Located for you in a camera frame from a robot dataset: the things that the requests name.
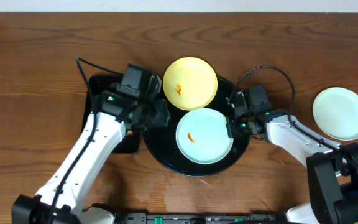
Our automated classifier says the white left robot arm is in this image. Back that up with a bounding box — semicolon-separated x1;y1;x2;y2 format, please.
11;91;170;223

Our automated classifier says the black rectangular tray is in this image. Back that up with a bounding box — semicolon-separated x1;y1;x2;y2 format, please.
81;73;140;154

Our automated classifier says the yellow plate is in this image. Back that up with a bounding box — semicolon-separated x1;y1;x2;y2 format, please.
163;57;218;111

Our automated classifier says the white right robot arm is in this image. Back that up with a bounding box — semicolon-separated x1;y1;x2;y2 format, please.
226;111;358;223

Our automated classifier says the mint plate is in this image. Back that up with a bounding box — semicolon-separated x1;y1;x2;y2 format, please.
312;87;358;141
175;108;234;165

